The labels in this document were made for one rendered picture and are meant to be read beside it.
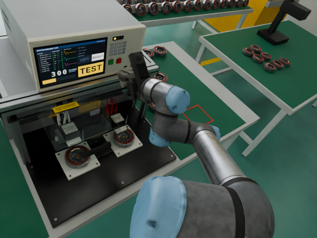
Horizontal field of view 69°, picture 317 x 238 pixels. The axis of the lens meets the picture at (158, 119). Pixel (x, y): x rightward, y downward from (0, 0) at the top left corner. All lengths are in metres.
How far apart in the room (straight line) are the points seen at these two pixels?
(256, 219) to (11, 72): 0.94
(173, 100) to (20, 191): 0.76
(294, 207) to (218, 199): 2.21
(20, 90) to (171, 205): 0.75
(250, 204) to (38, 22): 0.82
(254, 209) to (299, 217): 2.16
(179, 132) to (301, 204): 2.05
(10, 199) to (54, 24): 0.69
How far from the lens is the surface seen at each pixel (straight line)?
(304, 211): 2.63
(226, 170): 0.52
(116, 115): 1.19
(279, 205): 2.48
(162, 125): 0.70
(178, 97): 0.66
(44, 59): 0.87
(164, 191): 0.35
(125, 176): 1.12
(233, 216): 0.37
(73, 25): 0.92
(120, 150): 1.18
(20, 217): 1.10
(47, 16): 0.97
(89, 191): 1.08
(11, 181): 1.17
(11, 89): 0.98
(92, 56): 0.93
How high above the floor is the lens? 1.76
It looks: 46 degrees down
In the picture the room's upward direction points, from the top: 20 degrees clockwise
